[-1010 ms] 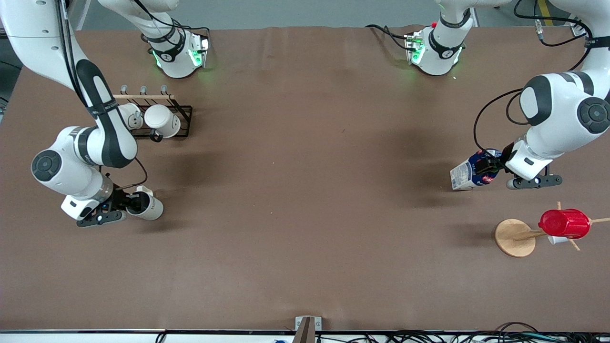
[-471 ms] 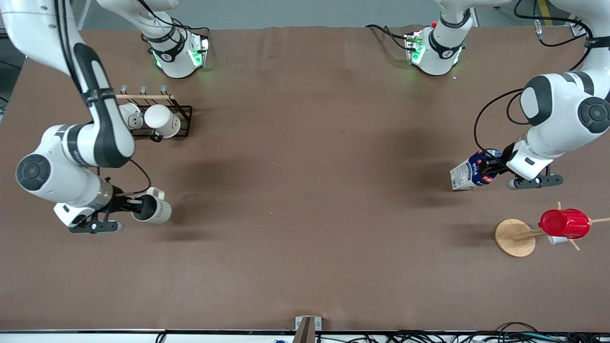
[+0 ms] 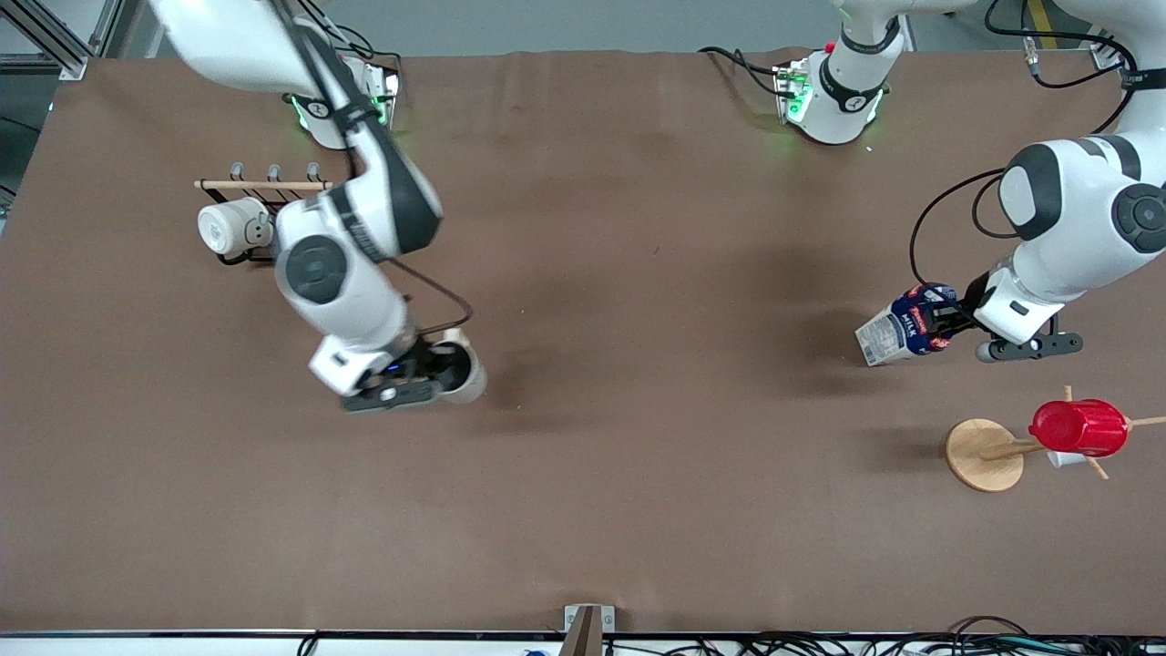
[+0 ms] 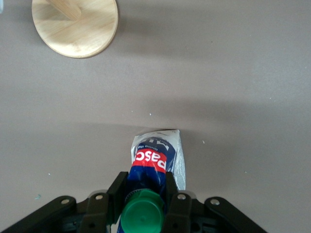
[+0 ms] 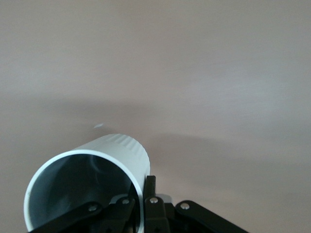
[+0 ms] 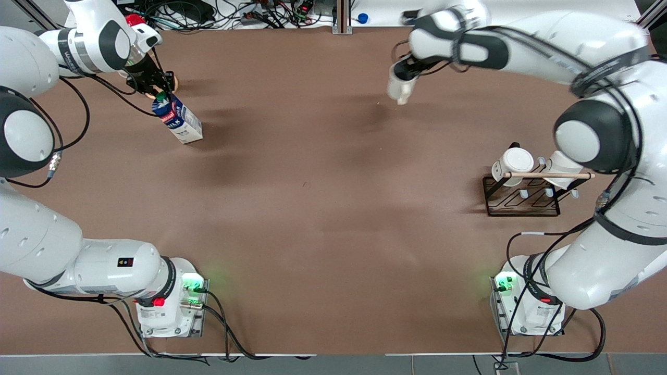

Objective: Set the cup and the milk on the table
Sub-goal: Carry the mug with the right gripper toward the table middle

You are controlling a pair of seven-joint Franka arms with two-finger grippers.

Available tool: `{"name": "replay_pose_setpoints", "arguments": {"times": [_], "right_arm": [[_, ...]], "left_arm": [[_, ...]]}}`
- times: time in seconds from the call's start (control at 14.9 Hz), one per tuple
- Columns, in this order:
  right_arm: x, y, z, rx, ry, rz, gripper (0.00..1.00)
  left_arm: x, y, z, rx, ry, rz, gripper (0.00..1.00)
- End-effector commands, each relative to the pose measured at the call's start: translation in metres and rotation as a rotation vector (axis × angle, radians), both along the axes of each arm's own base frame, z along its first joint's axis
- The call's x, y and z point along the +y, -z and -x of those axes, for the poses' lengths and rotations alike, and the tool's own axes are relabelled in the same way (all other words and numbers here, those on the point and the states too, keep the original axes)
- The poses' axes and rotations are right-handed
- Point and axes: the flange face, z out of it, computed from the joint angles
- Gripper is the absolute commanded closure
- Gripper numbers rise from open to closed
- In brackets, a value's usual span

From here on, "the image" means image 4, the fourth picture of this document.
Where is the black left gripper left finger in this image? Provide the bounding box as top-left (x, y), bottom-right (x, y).
top-left (79, 171), bottom-right (129, 233)

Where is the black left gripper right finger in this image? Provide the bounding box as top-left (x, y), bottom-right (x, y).
top-left (161, 172), bottom-right (195, 233)

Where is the blue white milk carton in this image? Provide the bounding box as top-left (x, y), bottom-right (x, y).
top-left (120, 129), bottom-right (187, 233)

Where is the wooden mug tree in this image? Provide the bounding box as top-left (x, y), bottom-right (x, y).
top-left (31, 0), bottom-right (119, 59)

